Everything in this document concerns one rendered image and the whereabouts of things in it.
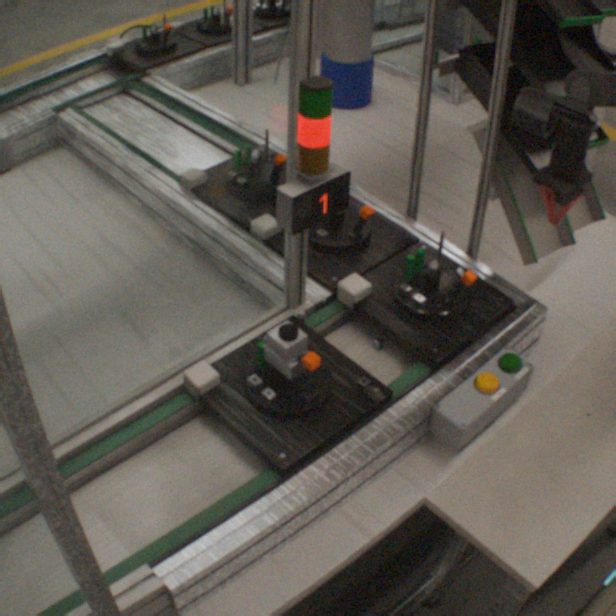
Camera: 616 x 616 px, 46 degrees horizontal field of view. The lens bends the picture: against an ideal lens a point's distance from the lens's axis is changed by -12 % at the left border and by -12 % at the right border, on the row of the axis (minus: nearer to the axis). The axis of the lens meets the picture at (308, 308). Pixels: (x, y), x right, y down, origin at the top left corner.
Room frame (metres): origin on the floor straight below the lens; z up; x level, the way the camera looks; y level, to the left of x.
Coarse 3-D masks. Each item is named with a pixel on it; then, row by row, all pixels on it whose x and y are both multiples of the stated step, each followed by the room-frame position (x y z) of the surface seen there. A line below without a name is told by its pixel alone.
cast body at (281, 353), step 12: (288, 324) 0.87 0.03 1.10; (276, 336) 0.86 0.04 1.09; (288, 336) 0.85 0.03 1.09; (300, 336) 0.86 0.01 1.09; (264, 348) 0.87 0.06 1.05; (276, 348) 0.85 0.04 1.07; (288, 348) 0.84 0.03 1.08; (300, 348) 0.85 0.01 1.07; (276, 360) 0.85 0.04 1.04; (288, 360) 0.84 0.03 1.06; (288, 372) 0.83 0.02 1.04; (300, 372) 0.84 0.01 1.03
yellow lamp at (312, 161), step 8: (328, 144) 1.04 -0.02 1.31; (304, 152) 1.03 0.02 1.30; (312, 152) 1.03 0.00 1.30; (320, 152) 1.03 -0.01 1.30; (328, 152) 1.04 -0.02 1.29; (304, 160) 1.03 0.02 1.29; (312, 160) 1.03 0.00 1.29; (320, 160) 1.03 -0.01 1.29; (328, 160) 1.05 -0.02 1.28; (304, 168) 1.03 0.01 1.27; (312, 168) 1.03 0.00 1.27; (320, 168) 1.03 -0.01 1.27; (328, 168) 1.05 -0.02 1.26
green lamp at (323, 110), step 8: (304, 96) 1.03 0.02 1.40; (312, 96) 1.03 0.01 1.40; (320, 96) 1.03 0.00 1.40; (328, 96) 1.04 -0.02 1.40; (304, 104) 1.03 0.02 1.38; (312, 104) 1.03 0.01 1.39; (320, 104) 1.03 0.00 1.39; (328, 104) 1.04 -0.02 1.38; (304, 112) 1.03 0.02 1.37; (312, 112) 1.03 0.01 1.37; (320, 112) 1.03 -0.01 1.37; (328, 112) 1.04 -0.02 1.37
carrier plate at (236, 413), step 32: (288, 320) 1.02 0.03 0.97; (256, 352) 0.94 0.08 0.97; (320, 352) 0.94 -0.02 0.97; (224, 384) 0.86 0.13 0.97; (352, 384) 0.87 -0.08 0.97; (384, 384) 0.88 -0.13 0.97; (224, 416) 0.79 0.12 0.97; (256, 416) 0.80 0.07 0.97; (320, 416) 0.80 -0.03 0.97; (352, 416) 0.81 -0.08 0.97; (256, 448) 0.73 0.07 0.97; (288, 448) 0.74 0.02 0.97; (320, 448) 0.75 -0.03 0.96
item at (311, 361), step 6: (300, 354) 0.85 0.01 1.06; (312, 354) 0.83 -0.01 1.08; (300, 360) 0.83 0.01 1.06; (306, 360) 0.82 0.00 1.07; (312, 360) 0.82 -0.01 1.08; (318, 360) 0.82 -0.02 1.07; (306, 366) 0.82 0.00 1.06; (312, 366) 0.82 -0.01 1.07; (318, 366) 0.82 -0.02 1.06; (306, 372) 0.82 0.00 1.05; (312, 372) 0.82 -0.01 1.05; (306, 378) 0.82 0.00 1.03; (312, 378) 0.82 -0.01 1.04; (306, 384) 0.82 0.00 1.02; (312, 384) 0.82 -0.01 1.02; (306, 390) 0.82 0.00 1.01; (312, 390) 0.82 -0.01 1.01
